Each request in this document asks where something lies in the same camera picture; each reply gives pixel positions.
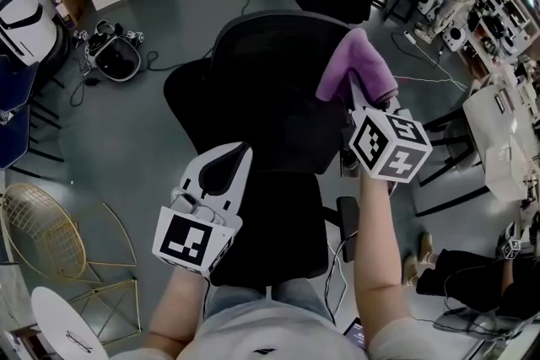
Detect white round table gold base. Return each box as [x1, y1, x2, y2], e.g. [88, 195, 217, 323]
[31, 277, 143, 360]

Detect person's right forearm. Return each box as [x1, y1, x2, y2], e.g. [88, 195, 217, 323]
[353, 170, 413, 345]

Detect black smartphone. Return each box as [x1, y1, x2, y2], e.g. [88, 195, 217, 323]
[342, 316, 369, 351]

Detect person's blue jeans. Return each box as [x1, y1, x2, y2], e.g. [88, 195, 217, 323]
[206, 280, 338, 325]

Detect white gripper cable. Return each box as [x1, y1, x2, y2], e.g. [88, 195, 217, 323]
[324, 242, 349, 325]

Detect black eyeglasses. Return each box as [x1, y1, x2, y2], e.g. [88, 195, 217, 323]
[66, 330, 93, 353]

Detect person's grey shirt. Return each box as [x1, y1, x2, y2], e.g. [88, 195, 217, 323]
[175, 298, 435, 360]

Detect white floor cable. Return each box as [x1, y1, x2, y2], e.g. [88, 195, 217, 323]
[394, 74, 467, 92]

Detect white perforated box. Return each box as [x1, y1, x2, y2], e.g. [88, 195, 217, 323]
[483, 134, 528, 199]

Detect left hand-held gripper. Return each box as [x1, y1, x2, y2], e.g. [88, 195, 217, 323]
[151, 142, 254, 277]

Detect blue chair black legs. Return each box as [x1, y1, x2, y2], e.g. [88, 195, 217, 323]
[0, 54, 67, 115]
[0, 105, 64, 172]

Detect black open carrying case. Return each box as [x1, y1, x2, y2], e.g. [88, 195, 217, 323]
[84, 19, 147, 82]

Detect person's left forearm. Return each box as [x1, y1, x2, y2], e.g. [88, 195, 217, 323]
[146, 269, 210, 345]

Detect black floor cable with adapter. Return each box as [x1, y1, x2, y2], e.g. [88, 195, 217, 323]
[69, 50, 212, 107]

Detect purple cloth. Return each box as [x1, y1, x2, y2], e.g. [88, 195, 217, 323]
[315, 28, 400, 106]

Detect gold wire chair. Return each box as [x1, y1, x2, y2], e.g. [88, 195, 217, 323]
[2, 182, 138, 286]

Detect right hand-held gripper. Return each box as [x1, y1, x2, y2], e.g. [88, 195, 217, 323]
[344, 69, 435, 185]

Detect grey stool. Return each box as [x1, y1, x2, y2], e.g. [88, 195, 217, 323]
[446, 126, 484, 174]

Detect white power strip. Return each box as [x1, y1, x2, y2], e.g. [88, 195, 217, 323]
[403, 30, 469, 92]

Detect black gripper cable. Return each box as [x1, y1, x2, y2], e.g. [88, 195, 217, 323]
[327, 231, 359, 324]

